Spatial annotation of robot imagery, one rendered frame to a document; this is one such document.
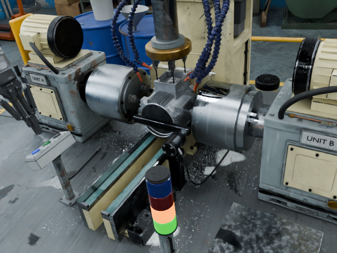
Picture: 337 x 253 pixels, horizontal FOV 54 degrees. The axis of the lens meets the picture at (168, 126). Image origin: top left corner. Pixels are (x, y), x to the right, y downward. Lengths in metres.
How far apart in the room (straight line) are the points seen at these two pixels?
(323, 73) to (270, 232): 0.48
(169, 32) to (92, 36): 1.96
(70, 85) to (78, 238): 0.66
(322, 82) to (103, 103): 0.85
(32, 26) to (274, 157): 1.16
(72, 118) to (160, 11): 0.69
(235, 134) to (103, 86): 0.60
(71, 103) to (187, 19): 0.63
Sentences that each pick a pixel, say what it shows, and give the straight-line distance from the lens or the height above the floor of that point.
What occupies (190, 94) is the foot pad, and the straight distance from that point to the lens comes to 1.36.
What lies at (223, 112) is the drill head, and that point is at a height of 1.12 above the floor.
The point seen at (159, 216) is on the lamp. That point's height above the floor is 1.10.
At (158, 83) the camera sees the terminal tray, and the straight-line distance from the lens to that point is 1.33.
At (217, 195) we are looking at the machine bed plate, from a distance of 1.29.
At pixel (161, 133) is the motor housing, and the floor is 0.94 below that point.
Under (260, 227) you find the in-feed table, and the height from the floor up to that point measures 0.92.
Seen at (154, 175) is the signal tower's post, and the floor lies 1.22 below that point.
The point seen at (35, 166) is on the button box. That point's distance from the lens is 1.22.
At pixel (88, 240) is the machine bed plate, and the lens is 1.23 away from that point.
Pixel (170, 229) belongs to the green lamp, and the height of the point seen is 1.05.
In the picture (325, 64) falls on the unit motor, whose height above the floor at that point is 1.32.
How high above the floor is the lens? 1.74
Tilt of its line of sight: 34 degrees down
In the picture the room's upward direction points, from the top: 7 degrees counter-clockwise
